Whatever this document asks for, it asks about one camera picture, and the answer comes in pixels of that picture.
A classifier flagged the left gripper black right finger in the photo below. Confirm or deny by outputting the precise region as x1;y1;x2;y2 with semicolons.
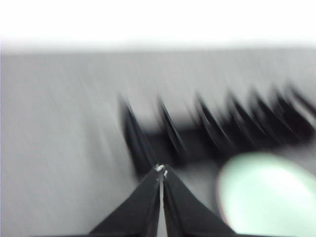
162;169;236;235

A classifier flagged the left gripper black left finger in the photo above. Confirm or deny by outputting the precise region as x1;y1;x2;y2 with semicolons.
88;164;161;235

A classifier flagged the green round plate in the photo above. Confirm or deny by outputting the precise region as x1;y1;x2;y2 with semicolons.
216;152;316;235

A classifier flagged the black plastic dish rack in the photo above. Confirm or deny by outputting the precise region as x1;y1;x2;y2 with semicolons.
118;81;316;175

